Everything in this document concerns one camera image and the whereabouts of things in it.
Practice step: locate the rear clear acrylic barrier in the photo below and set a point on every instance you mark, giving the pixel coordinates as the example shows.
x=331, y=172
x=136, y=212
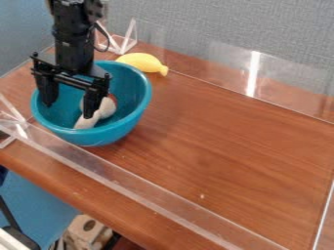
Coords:
x=295, y=86

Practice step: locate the front clear acrylic barrier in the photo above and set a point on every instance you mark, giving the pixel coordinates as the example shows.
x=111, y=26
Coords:
x=151, y=215

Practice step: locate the blue plastic bowl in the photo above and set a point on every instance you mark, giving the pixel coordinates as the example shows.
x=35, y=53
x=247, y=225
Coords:
x=132, y=91

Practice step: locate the left clear acrylic bracket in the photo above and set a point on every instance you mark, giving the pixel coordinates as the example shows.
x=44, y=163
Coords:
x=13, y=124

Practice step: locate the yellow toy banana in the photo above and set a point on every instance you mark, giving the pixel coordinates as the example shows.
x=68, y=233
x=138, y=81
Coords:
x=144, y=62

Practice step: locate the clear acrylic triangular bracket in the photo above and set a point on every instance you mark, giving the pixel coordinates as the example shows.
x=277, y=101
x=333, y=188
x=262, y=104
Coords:
x=114, y=43

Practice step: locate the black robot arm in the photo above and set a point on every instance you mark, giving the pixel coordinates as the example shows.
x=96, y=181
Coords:
x=71, y=67

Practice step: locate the beige block with hole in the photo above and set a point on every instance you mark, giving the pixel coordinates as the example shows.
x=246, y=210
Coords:
x=87, y=234

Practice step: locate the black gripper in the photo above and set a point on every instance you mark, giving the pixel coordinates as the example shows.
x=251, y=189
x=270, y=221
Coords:
x=92, y=79

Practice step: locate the clear acrylic barrier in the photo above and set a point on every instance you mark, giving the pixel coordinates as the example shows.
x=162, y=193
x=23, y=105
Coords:
x=295, y=86
x=151, y=215

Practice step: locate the white red toy mushroom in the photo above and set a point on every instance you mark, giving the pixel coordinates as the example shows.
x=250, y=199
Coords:
x=106, y=110

